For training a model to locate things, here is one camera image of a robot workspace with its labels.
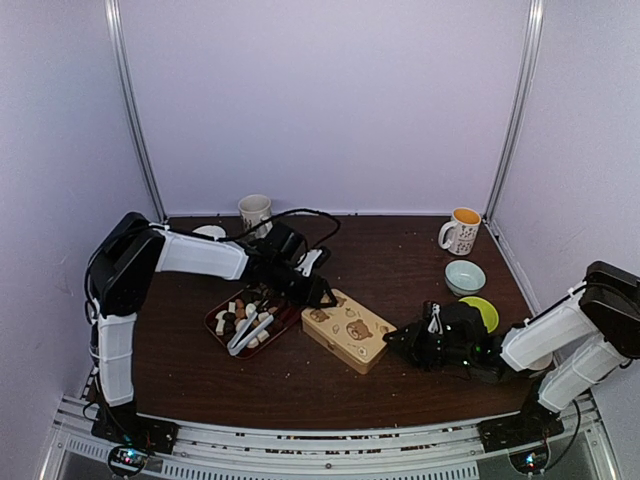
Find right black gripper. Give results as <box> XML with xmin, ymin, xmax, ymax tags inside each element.
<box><xmin>383</xmin><ymin>323</ymin><xmax>473</xmax><ymax>375</ymax></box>

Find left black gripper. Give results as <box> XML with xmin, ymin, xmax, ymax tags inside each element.
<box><xmin>269</xmin><ymin>262</ymin><xmax>339</xmax><ymax>311</ymax></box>

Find bear print tin lid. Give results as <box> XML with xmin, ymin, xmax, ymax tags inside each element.
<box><xmin>301</xmin><ymin>289</ymin><xmax>397</xmax><ymax>343</ymax></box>

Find beige tin box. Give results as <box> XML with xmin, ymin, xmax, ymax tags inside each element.
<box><xmin>303</xmin><ymin>321</ymin><xmax>386</xmax><ymax>375</ymax></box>

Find white handled metal tongs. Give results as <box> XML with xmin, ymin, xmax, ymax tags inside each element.
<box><xmin>227</xmin><ymin>309</ymin><xmax>275</xmax><ymax>357</ymax></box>

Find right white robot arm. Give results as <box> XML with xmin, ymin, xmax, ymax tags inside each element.
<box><xmin>383</xmin><ymin>261</ymin><xmax>639</xmax><ymax>442</ymax></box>

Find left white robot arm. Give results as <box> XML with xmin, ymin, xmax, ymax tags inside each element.
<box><xmin>84</xmin><ymin>212</ymin><xmax>337</xmax><ymax>444</ymax></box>

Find dark red chocolate tray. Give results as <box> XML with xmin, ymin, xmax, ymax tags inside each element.
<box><xmin>204</xmin><ymin>284</ymin><xmax>301</xmax><ymax>359</ymax></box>

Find light blue bowl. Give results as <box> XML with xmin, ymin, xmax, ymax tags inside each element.
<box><xmin>444</xmin><ymin>260</ymin><xmax>487</xmax><ymax>297</ymax></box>

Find lime green bowl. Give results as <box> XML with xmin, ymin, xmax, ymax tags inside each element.
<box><xmin>459</xmin><ymin>296</ymin><xmax>499</xmax><ymax>333</ymax></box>

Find patterned white mug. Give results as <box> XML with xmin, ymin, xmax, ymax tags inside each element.
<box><xmin>238</xmin><ymin>194</ymin><xmax>272</xmax><ymax>238</ymax></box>

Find orange inside white mug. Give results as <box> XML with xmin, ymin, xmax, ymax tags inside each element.
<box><xmin>438</xmin><ymin>207</ymin><xmax>482</xmax><ymax>256</ymax></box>

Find dark blue white bowl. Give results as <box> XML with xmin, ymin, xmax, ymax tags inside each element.
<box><xmin>528</xmin><ymin>353</ymin><xmax>553</xmax><ymax>371</ymax></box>

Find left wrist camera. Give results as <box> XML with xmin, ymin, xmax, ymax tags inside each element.
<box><xmin>295</xmin><ymin>246</ymin><xmax>331</xmax><ymax>277</ymax></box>

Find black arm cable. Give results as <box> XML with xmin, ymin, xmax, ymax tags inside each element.
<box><xmin>219</xmin><ymin>208</ymin><xmax>343</xmax><ymax>256</ymax></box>

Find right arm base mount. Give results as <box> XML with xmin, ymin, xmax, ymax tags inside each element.
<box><xmin>478</xmin><ymin>415</ymin><xmax>565</xmax><ymax>476</ymax></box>

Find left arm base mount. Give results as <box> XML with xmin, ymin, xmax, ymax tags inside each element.
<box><xmin>91</xmin><ymin>418</ymin><xmax>179</xmax><ymax>477</ymax></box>

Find right aluminium frame post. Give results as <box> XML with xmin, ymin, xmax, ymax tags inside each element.
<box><xmin>484</xmin><ymin>0</ymin><xmax>545</xmax><ymax>225</ymax></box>

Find aluminium frame post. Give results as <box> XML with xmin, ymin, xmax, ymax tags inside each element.
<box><xmin>104</xmin><ymin>0</ymin><xmax>168</xmax><ymax>222</ymax></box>
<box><xmin>484</xmin><ymin>0</ymin><xmax>545</xmax><ymax>225</ymax></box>

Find left aluminium frame post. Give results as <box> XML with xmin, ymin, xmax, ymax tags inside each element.
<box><xmin>104</xmin><ymin>0</ymin><xmax>168</xmax><ymax>222</ymax></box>

